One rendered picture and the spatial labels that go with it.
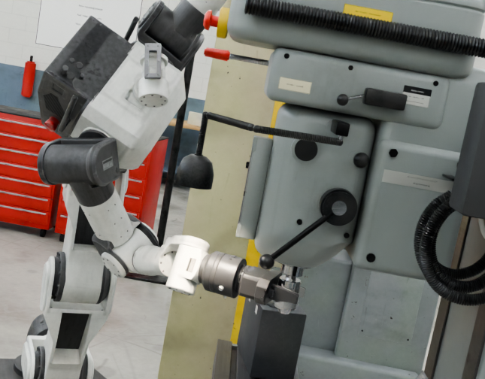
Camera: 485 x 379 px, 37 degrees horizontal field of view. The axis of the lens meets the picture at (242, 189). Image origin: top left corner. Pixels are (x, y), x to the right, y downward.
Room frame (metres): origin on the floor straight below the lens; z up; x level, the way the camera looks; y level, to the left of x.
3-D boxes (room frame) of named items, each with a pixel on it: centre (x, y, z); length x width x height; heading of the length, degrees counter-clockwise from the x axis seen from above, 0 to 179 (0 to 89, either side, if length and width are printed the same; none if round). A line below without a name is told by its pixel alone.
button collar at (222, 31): (1.49, 0.10, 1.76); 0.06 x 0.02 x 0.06; 1
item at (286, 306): (1.50, -0.13, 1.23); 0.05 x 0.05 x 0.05
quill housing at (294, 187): (1.50, -0.14, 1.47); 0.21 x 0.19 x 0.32; 1
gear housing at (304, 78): (1.50, -0.18, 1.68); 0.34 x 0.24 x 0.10; 91
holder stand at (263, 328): (1.93, -0.14, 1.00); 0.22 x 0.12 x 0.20; 11
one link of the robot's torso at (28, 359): (2.18, 0.47, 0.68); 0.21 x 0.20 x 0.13; 22
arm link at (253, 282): (1.53, -0.05, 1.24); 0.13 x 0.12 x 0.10; 163
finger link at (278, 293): (1.47, -0.12, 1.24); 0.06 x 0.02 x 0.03; 73
